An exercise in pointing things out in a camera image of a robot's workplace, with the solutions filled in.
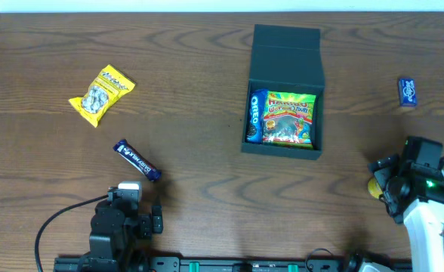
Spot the yellow Mentos bottle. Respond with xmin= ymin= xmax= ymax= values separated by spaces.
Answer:
xmin=367 ymin=177 xmax=383 ymax=199

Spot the Haribo worms candy bag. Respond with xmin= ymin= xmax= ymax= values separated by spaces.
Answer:
xmin=262 ymin=91 xmax=316 ymax=150

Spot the blue Oreo cookie pack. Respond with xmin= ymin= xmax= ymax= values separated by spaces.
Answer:
xmin=245 ymin=89 xmax=268 ymax=144

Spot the dark green box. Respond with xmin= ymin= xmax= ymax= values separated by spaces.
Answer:
xmin=242 ymin=24 xmax=325 ymax=160

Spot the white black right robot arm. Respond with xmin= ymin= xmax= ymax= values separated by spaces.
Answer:
xmin=368 ymin=136 xmax=444 ymax=271

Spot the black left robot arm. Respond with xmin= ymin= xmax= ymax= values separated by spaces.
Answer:
xmin=76 ymin=186 xmax=164 ymax=272

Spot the blue Dairy Milk chocolate bar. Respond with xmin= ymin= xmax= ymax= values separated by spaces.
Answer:
xmin=113 ymin=139 xmax=162 ymax=182

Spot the small blue candy box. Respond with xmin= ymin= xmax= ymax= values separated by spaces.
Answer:
xmin=398 ymin=78 xmax=418 ymax=107

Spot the yellow snack bag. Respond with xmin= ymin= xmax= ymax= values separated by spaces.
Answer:
xmin=69 ymin=64 xmax=136 ymax=128

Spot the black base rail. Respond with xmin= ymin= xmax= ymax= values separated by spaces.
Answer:
xmin=53 ymin=255 xmax=414 ymax=272

